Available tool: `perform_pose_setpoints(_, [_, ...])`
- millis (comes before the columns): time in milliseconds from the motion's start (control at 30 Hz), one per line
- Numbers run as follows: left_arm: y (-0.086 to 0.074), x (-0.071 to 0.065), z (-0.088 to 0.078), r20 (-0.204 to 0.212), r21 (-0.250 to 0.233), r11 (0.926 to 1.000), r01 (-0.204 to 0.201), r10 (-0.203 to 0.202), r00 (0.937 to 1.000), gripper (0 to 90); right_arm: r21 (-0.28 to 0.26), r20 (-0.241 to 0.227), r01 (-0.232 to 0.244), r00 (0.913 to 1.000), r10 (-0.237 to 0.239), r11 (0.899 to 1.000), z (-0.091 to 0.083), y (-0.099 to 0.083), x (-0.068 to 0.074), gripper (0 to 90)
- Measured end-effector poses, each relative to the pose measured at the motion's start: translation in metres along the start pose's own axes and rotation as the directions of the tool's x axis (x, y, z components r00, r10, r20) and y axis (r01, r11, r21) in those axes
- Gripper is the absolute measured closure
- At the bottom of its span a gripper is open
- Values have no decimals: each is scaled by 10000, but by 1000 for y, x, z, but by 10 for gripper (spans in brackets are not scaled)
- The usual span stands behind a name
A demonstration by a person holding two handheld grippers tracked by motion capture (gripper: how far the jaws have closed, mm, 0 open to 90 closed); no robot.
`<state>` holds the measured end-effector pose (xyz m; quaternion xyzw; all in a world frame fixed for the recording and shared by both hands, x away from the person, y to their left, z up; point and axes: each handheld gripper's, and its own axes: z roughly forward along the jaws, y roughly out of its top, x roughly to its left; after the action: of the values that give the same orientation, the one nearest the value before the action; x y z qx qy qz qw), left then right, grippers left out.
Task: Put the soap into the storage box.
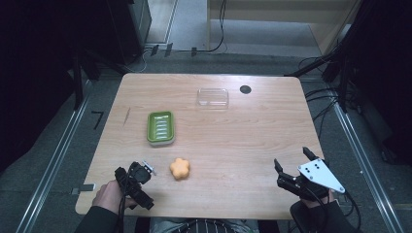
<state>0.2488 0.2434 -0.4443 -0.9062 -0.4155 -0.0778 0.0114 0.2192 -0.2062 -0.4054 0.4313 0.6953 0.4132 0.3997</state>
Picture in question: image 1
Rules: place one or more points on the green soap dish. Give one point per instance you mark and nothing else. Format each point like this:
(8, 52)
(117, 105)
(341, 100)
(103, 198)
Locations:
(160, 127)

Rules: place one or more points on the metal floor rail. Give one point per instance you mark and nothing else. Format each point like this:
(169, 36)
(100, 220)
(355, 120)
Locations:
(55, 158)
(366, 165)

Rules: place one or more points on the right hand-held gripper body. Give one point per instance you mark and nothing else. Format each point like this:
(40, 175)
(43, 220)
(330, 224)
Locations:
(315, 176)

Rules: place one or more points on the black stand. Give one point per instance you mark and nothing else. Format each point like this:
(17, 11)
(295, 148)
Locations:
(79, 77)
(336, 61)

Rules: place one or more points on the black cabinet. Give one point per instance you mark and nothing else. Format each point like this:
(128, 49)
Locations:
(129, 29)

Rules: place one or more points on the black round table grommet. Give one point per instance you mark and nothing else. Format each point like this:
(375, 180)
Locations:
(245, 89)

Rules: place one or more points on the clear plastic box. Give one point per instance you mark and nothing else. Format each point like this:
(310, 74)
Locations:
(212, 98)

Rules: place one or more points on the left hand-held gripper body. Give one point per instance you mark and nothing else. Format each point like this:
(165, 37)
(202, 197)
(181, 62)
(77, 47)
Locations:
(140, 176)

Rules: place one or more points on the person's left hand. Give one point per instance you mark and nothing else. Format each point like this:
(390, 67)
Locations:
(108, 195)

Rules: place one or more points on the person's striped clothing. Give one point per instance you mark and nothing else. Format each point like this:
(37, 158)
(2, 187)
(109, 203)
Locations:
(200, 226)

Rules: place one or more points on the small metal bracket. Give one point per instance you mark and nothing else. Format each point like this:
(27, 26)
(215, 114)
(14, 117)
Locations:
(85, 187)

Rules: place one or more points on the person's right hand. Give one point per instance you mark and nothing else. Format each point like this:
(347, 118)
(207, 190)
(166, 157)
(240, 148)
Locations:
(320, 203)

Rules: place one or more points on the light wooden shelf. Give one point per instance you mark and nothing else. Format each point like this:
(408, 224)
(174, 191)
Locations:
(278, 16)

